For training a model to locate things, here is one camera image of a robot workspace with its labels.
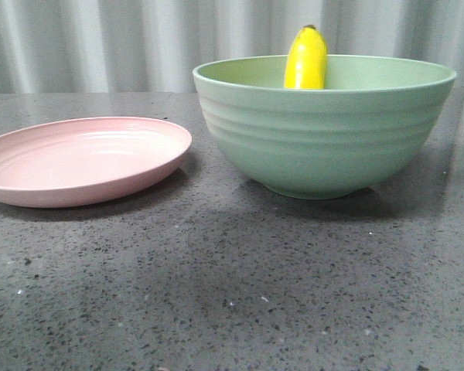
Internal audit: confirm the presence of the green ribbed bowl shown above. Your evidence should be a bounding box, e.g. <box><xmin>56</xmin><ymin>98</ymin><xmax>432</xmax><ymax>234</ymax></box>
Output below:
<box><xmin>193</xmin><ymin>55</ymin><xmax>456</xmax><ymax>199</ymax></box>

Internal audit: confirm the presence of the yellow banana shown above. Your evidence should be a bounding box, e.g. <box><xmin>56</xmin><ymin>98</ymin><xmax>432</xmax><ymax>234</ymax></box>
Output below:
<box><xmin>284</xmin><ymin>25</ymin><xmax>328</xmax><ymax>90</ymax></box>

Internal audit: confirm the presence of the pink plate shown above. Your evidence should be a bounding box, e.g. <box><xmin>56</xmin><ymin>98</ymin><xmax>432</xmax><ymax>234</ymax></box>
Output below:
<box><xmin>0</xmin><ymin>117</ymin><xmax>192</xmax><ymax>208</ymax></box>

